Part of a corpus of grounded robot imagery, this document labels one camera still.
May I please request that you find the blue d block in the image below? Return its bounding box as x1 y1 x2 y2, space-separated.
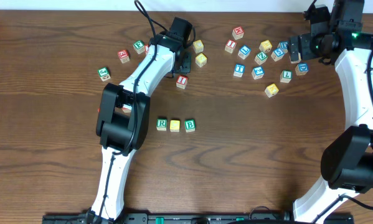
295 63 309 76
278 41 288 54

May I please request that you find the red A block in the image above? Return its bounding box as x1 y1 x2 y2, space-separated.
121 105 132 113

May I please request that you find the blue 2 block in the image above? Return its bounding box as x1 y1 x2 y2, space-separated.
252 66 265 80

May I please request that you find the red G block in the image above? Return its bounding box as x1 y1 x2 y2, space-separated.
118 50 130 63

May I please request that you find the yellow K block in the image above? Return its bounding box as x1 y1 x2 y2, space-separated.
265 83 279 98

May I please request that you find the red i block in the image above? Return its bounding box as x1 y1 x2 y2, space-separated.
176 75 188 89
225 39 237 54

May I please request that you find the blue L block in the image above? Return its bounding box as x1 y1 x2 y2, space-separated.
238 45 251 60

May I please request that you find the green J block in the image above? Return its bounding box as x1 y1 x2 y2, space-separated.
98 67 111 82

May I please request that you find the yellow block soccer side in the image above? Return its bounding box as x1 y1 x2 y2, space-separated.
259 40 272 53

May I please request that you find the yellow block lower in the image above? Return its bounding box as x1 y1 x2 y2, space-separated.
196 53 207 67

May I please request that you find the blue D block upper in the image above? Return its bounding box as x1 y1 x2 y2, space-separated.
278 41 288 54

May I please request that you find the green B block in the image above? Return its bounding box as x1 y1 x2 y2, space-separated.
184 119 196 133

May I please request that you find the green Z block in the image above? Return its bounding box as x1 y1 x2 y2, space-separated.
255 52 268 65

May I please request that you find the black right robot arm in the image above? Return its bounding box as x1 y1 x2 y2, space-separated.
293 30 373 223

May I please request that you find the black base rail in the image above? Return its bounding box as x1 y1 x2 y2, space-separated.
42 212 355 224

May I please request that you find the yellow O block front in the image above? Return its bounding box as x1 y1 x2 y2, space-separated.
169 119 181 132

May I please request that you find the blue 5 block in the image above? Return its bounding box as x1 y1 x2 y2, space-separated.
271 48 285 62

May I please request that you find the red I block left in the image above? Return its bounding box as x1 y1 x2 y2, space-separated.
176 75 188 89

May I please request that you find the red Y block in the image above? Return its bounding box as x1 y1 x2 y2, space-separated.
144 44 149 55

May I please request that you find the yellow block upper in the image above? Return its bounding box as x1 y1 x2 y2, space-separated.
192 40 204 54

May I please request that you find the green R block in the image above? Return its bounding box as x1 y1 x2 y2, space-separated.
156 118 167 131

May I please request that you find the blue D block right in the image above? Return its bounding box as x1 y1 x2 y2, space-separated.
295 63 309 76

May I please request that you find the green 7 block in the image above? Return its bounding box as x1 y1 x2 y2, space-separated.
280 70 293 83

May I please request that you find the red block top right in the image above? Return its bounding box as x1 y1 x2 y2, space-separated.
232 26 245 40

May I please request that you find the red I block right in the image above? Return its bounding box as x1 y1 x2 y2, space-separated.
225 39 237 54

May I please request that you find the green F block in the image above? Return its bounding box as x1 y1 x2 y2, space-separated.
133 40 145 54

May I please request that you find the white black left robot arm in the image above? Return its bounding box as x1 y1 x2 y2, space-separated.
88 33 189 223

